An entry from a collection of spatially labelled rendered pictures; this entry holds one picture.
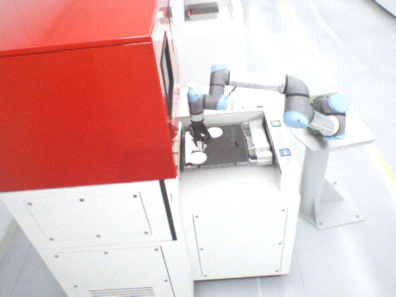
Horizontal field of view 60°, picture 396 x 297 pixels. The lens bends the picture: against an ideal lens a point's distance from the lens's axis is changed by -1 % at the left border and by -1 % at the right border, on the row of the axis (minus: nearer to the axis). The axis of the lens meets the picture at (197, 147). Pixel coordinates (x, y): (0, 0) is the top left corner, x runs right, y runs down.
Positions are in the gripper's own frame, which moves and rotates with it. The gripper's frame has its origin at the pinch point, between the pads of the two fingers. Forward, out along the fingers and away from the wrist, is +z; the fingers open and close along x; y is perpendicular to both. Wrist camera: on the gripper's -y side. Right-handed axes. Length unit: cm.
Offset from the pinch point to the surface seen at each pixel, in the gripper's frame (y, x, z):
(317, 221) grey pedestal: -20, -80, 98
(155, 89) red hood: -32, 31, -64
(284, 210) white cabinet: -40, -24, 26
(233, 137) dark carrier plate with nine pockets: 9.8, -26.3, 9.8
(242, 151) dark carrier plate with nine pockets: -4.2, -22.6, 9.7
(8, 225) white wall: 106, 127, 90
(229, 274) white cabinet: -25, 3, 86
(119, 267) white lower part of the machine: -15, 63, 38
